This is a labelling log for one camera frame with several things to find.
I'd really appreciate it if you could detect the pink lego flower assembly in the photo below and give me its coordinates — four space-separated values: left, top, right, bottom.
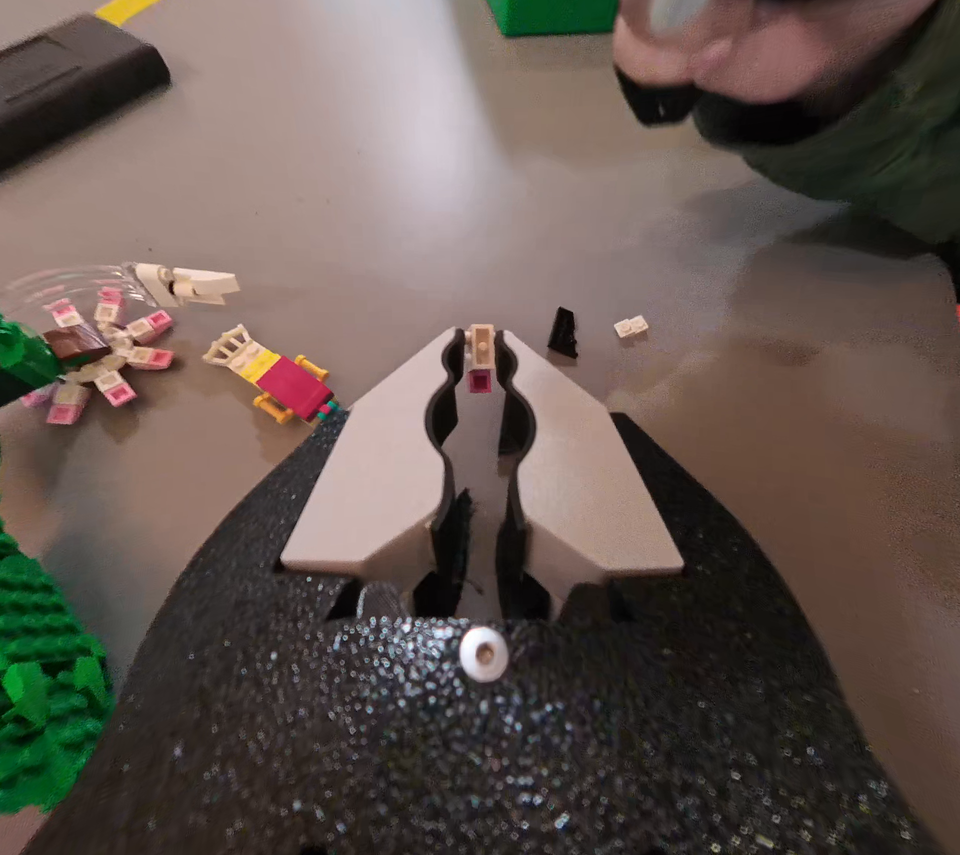
21 287 176 426

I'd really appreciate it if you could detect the yellow and magenta lego assembly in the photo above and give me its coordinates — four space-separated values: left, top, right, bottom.
201 323 348 428

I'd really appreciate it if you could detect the clear plastic bag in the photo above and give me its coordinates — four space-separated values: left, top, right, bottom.
0 261 162 318

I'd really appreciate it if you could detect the person's right forearm green sleeve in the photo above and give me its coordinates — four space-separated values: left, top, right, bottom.
693 0 960 256

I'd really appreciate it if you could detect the person's right hand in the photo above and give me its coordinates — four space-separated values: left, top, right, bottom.
613 0 960 105

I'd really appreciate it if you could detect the white lego assembly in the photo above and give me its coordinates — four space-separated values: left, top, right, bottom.
135 261 241 309

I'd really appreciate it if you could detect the green lego plant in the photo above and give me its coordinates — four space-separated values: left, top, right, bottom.
0 313 67 408

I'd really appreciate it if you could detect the small black lego piece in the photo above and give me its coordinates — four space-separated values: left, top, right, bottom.
546 306 579 360

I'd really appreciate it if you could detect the black plastic case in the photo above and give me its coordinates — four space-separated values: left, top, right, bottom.
0 13 172 174

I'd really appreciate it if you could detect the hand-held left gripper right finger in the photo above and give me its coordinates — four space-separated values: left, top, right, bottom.
497 330 685 620

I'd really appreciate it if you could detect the tan and pink lego piece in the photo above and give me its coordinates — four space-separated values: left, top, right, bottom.
466 323 498 395

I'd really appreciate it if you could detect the green lego baseplate structure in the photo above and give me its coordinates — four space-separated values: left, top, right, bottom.
0 516 119 816

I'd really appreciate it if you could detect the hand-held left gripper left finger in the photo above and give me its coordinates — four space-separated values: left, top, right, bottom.
281 327 475 618

